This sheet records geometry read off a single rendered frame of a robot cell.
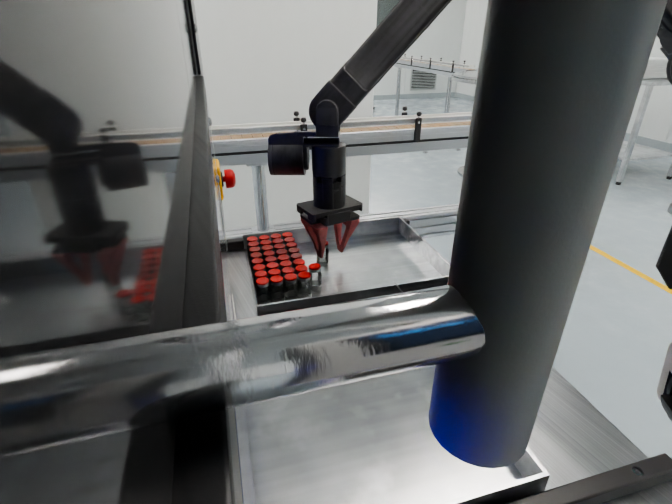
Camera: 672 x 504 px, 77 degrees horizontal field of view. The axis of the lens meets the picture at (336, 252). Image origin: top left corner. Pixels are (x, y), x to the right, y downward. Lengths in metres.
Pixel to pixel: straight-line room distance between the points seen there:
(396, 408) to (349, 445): 0.08
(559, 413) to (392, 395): 0.19
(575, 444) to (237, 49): 1.97
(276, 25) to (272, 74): 0.21
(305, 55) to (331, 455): 1.94
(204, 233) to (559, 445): 0.47
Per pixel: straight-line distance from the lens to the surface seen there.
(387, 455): 0.49
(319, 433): 0.51
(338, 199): 0.72
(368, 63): 0.70
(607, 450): 0.57
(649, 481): 0.55
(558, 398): 0.61
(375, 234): 0.92
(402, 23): 0.71
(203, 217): 0.18
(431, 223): 1.97
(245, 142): 1.59
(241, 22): 2.17
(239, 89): 2.18
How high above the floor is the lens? 1.28
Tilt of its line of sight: 28 degrees down
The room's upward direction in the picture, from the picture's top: straight up
